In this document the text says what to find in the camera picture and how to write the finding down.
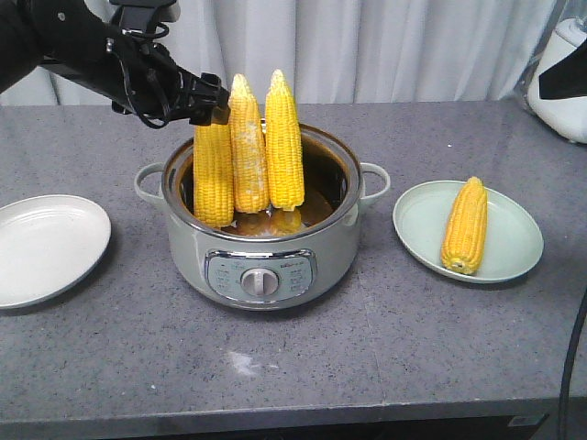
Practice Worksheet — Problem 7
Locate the yellow corn cob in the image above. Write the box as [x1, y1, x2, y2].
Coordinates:
[440, 176, 488, 275]
[265, 69, 305, 211]
[193, 124, 234, 228]

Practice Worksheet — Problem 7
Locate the light green round plate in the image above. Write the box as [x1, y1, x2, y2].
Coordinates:
[393, 180, 544, 284]

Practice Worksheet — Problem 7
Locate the pale patched corn cob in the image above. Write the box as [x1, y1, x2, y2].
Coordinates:
[229, 73, 270, 214]

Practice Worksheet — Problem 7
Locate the white round plate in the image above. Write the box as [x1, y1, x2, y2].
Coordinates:
[1, 194, 112, 310]

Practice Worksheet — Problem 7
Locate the green electric cooking pot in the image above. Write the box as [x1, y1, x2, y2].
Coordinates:
[134, 125, 391, 310]

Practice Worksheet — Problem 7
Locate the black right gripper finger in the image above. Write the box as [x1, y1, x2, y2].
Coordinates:
[538, 43, 587, 100]

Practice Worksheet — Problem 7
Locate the white rice cooker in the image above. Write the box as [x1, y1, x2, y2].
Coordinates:
[526, 17, 586, 144]

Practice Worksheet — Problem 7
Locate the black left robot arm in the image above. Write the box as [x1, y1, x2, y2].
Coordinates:
[1, 1, 230, 128]

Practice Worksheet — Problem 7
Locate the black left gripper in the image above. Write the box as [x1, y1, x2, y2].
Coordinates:
[105, 1, 229, 128]

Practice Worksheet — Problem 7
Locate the black cable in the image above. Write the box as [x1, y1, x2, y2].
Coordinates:
[557, 288, 587, 440]

